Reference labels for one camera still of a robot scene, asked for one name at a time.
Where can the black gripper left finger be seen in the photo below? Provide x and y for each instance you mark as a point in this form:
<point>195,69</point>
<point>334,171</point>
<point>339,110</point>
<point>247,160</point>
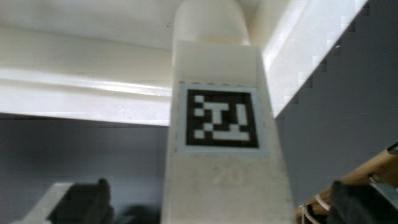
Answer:
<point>72,204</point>

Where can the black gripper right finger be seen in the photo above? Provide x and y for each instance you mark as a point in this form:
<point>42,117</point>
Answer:
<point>358,206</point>

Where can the white leg with tag 20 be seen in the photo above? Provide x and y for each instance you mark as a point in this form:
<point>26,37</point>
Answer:
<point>225,178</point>

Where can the white square tabletop part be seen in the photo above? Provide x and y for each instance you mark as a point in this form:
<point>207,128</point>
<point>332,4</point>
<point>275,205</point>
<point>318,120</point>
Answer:
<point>85,50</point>

